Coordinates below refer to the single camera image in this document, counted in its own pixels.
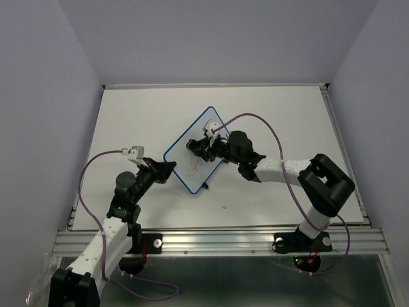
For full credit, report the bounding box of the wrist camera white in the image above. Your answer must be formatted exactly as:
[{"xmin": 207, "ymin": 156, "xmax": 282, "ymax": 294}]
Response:
[
  {"xmin": 203, "ymin": 120, "xmax": 221, "ymax": 138},
  {"xmin": 121, "ymin": 146, "xmax": 146, "ymax": 166}
]

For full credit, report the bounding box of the aluminium front rail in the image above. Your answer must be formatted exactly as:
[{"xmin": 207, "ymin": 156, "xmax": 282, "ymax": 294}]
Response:
[{"xmin": 52, "ymin": 226, "xmax": 389, "ymax": 257}]

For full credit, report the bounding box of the aluminium back rail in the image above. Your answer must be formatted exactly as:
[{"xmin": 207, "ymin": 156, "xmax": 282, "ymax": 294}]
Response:
[{"xmin": 102, "ymin": 83, "xmax": 330, "ymax": 90}]

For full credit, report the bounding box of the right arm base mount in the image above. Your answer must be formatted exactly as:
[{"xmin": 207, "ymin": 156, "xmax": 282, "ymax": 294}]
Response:
[{"xmin": 271, "ymin": 229, "xmax": 333, "ymax": 274}]

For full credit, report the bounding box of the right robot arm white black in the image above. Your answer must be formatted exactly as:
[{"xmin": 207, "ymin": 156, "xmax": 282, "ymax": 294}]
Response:
[{"xmin": 187, "ymin": 131, "xmax": 355, "ymax": 249}]

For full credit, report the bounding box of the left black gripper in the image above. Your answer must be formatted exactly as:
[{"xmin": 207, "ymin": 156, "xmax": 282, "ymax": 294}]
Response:
[{"xmin": 132, "ymin": 157, "xmax": 175, "ymax": 203}]

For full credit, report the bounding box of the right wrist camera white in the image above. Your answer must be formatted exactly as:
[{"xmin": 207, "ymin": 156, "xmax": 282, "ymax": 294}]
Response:
[{"xmin": 203, "ymin": 120, "xmax": 221, "ymax": 138}]

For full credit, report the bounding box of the clear plastic bag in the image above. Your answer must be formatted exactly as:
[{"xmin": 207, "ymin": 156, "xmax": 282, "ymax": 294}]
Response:
[{"xmin": 25, "ymin": 251, "xmax": 61, "ymax": 306}]

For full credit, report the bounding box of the black whiteboard eraser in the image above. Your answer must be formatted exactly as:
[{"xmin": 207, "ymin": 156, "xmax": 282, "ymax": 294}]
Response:
[{"xmin": 186, "ymin": 139, "xmax": 196, "ymax": 150}]

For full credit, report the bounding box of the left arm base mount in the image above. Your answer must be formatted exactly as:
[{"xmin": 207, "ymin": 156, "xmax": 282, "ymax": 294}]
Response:
[{"xmin": 119, "ymin": 224, "xmax": 163, "ymax": 275}]

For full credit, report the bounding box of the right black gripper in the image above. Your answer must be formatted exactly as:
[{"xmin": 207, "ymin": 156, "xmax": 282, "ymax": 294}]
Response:
[{"xmin": 190, "ymin": 136, "xmax": 242, "ymax": 166}]

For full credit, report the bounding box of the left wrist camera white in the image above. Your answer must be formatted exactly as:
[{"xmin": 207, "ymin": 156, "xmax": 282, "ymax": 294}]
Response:
[{"xmin": 121, "ymin": 146, "xmax": 146, "ymax": 166}]

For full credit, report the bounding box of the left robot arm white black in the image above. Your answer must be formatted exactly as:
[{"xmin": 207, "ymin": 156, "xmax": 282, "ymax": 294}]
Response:
[{"xmin": 48, "ymin": 157, "xmax": 176, "ymax": 306}]

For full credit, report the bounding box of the blue framed whiteboard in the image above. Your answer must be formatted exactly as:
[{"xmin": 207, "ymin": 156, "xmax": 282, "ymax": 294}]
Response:
[{"xmin": 163, "ymin": 106, "xmax": 224, "ymax": 194}]

